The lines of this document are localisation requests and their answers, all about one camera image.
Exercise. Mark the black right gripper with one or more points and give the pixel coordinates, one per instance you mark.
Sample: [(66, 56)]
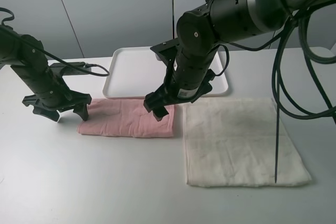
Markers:
[(169, 93)]

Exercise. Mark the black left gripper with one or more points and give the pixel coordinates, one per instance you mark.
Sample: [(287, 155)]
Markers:
[(46, 99)]

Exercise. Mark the pink towel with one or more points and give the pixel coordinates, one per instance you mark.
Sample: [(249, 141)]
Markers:
[(125, 118)]

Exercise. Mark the white towel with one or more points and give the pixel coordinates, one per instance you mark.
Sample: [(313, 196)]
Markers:
[(239, 142)]

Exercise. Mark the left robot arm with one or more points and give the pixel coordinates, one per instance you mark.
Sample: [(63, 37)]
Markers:
[(23, 54)]

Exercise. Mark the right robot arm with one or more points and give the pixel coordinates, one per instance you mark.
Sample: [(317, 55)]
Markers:
[(201, 31)]

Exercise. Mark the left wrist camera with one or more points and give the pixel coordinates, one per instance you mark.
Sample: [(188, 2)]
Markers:
[(71, 68)]

